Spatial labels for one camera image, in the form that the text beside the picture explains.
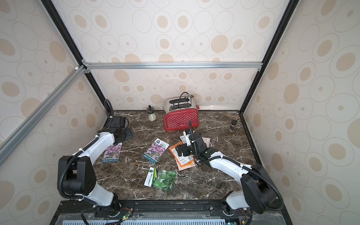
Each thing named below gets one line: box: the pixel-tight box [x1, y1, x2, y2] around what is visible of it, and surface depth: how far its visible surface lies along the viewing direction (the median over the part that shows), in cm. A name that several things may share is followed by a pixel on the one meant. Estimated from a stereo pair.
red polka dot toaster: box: [162, 91, 200, 132], surface depth 102 cm
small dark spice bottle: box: [228, 119, 238, 133], surface depth 105 cm
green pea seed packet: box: [143, 166, 177, 191], surface depth 85 cm
